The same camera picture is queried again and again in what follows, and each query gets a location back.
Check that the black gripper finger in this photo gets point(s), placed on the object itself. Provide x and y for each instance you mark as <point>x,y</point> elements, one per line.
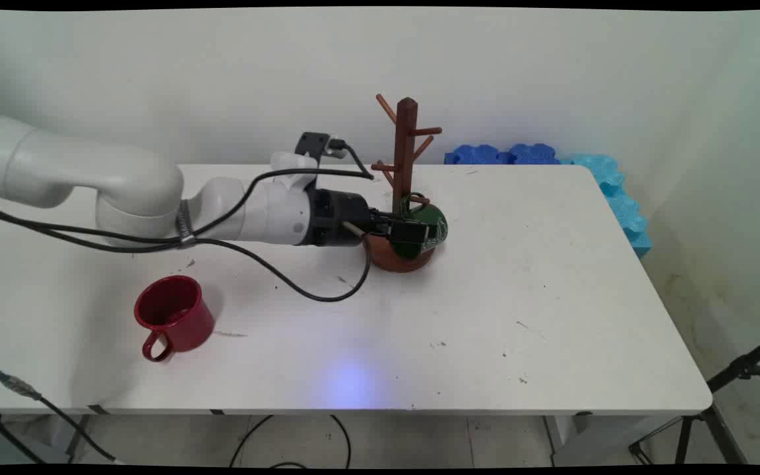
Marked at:
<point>410,232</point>
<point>386,218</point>

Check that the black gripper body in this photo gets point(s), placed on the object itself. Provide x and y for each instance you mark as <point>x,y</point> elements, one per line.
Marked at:
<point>337,218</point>

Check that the green enamel mug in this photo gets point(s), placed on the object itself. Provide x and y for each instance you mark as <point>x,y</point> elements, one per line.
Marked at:
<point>434,227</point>

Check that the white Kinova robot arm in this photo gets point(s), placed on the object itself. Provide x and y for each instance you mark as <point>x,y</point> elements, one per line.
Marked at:
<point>76,171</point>

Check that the brown wooden mug tree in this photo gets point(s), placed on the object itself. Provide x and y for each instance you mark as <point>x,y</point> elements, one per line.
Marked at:
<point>406,145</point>

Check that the dark blue foam mat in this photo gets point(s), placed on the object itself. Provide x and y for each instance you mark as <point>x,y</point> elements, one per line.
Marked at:
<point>485,155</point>

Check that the red enamel mug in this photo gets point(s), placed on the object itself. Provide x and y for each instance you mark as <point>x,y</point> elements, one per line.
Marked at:
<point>185,323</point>

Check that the light blue foam mat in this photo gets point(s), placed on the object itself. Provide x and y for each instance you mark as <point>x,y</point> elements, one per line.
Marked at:
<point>624,204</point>

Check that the white table leg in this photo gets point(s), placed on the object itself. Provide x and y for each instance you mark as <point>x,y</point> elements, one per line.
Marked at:
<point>565,432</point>

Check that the black tripod stand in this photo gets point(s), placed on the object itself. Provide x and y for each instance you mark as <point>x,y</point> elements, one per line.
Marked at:
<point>736,369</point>

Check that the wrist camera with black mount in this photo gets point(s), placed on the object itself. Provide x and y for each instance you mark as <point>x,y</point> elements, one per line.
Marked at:
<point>314,144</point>

